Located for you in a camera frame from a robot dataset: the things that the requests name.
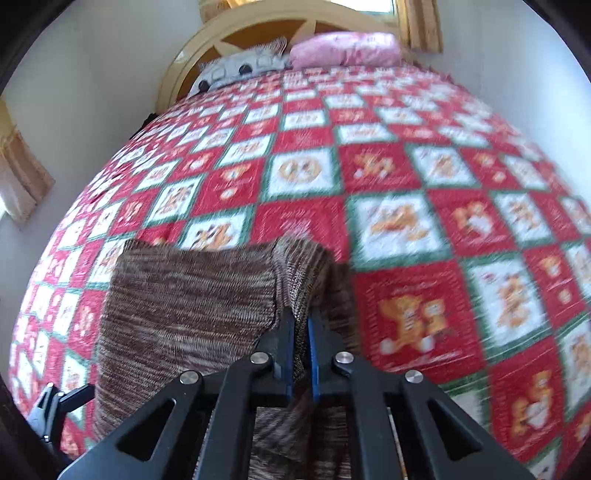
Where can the cream wooden headboard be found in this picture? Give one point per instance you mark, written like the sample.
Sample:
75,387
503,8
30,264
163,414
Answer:
194,60

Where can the red checked printed blanket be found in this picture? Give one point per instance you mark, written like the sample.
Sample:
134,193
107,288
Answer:
415,230

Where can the pink pillow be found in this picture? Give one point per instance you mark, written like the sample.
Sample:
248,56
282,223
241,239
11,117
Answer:
346,50

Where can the beige wall curtain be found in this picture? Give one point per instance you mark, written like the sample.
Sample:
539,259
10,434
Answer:
23,175

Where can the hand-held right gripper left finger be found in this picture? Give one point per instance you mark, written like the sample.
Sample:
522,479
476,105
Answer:
289,383

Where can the grey patterned pillow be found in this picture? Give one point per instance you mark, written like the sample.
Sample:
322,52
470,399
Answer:
240,64

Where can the dark cloth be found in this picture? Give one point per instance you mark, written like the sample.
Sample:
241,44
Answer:
148,119

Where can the brown knitted sweater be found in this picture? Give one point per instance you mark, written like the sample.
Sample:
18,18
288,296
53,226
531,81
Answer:
184,304

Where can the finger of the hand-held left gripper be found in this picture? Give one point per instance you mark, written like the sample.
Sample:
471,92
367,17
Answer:
51,415

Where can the yellow window curtain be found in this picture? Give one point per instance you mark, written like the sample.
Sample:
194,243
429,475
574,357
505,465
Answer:
422,23

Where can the window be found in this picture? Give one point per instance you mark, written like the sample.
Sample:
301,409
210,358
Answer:
383,3

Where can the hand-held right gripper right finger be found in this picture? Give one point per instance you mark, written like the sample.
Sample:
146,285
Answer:
315,378

